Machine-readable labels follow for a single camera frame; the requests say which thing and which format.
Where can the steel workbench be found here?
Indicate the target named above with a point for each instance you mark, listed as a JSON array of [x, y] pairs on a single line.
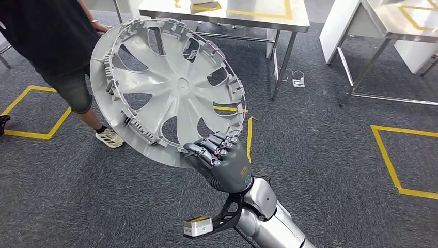
[[301, 13], [393, 20]]

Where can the yellow floor tape square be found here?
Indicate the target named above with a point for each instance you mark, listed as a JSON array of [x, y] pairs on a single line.
[[249, 137], [386, 161], [27, 135]]

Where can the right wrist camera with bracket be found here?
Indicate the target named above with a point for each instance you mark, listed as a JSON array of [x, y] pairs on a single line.
[[197, 226]]

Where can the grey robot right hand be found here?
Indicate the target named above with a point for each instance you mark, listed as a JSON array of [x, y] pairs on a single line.
[[229, 171]]

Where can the white floor power socket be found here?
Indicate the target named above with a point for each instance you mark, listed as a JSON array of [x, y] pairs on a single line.
[[298, 83]]

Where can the white cabinet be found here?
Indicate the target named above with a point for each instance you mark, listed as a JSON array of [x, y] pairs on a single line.
[[338, 27]]

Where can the standing person's left forearm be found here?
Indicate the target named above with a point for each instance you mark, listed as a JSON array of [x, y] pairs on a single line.
[[87, 12]]

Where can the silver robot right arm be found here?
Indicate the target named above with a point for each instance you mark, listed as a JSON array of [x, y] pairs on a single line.
[[270, 226]]

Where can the silver wheel hubcap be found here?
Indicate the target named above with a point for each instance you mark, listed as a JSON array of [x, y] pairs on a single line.
[[178, 85]]

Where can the grey slanted metal pole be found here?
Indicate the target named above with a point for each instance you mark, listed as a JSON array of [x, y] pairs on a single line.
[[5, 61]]

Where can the standing person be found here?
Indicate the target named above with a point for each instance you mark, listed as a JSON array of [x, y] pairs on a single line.
[[44, 34]]

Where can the standing person's left hand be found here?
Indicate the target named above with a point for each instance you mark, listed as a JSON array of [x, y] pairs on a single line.
[[102, 27]]

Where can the yellow tape frame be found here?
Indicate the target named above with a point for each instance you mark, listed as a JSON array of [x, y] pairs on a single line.
[[407, 19], [260, 15]]

